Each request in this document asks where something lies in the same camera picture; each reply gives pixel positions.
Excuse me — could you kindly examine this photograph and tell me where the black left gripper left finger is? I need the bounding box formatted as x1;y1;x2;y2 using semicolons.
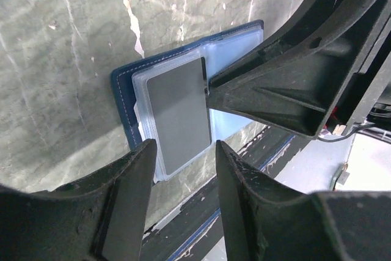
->
1;139;157;260

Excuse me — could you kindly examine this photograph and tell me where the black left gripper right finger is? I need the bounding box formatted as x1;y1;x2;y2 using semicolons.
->
216;141;390;260

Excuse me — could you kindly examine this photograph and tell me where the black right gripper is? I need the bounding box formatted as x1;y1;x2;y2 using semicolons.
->
207;0;390;143

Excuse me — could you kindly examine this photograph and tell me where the blue leather card holder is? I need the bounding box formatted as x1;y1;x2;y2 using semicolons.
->
111;20;264;183

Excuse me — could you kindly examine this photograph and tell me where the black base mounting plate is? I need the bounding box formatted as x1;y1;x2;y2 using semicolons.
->
140;127;310;260

